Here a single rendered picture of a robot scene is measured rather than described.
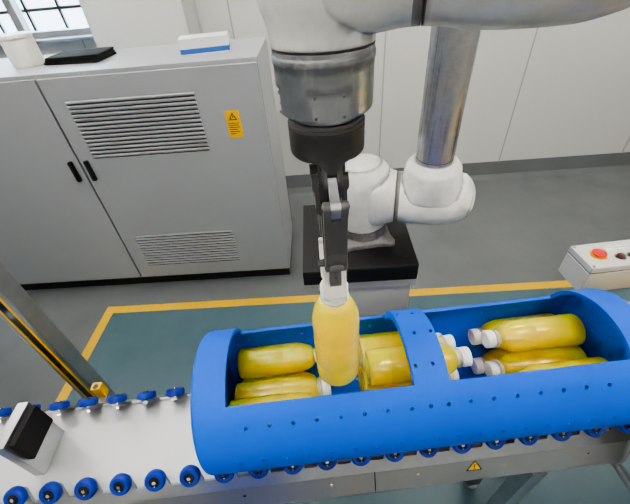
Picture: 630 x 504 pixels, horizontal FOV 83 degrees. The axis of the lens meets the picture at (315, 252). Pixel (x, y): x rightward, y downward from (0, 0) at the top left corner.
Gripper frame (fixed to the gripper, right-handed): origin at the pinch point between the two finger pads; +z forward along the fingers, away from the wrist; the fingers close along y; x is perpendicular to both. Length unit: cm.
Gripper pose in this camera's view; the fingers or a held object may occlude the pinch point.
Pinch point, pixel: (332, 268)
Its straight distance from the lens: 46.9
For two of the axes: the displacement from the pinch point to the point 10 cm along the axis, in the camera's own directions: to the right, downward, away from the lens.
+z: 0.6, 7.7, 6.3
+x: 9.9, -1.0, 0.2
